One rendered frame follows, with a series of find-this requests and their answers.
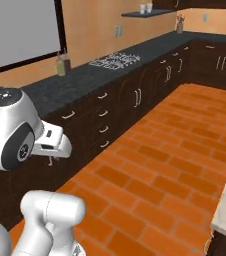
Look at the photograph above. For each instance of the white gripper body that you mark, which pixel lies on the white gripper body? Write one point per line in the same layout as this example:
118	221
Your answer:
65	148

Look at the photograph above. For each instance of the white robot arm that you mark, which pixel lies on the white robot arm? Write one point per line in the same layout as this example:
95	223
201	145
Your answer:
11	133

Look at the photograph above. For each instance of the dark brown drawer front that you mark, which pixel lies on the dark brown drawer front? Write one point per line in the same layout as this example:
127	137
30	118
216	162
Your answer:
93	148
93	133
93	116
95	100
71	121

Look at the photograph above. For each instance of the dark brown cupboard door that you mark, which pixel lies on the dark brown cupboard door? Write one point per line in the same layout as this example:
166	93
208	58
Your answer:
145	90
127	100

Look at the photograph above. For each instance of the olive green bottle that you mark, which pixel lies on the olive green bottle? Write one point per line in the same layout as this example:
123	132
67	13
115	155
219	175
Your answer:
60	66

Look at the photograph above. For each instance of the dark brown bottle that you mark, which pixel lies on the dark brown bottle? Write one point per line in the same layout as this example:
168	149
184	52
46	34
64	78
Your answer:
67	63

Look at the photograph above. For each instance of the silver hob with black grates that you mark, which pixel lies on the silver hob with black grates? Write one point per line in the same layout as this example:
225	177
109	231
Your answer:
115	61

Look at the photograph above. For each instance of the dark framed grey window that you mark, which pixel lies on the dark framed grey window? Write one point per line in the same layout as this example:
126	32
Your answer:
21	30

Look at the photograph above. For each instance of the dark brown base cupboard run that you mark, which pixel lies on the dark brown base cupboard run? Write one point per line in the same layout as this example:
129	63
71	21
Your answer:
215	66
171	71

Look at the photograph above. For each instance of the white cup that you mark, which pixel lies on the white cup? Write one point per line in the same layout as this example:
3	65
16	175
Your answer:
149	8
142	9

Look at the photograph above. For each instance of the grey pot with utensils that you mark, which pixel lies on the grey pot with utensils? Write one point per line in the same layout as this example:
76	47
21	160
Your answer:
180	26

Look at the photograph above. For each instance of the dark wall shelf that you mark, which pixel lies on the dark wall shelf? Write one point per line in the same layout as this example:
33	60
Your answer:
146	14

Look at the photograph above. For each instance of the small grey wall outlet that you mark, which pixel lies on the small grey wall outlet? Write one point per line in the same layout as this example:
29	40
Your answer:
205	18

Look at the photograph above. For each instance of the dark brown wall cupboards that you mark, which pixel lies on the dark brown wall cupboards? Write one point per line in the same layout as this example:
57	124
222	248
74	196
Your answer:
198	3

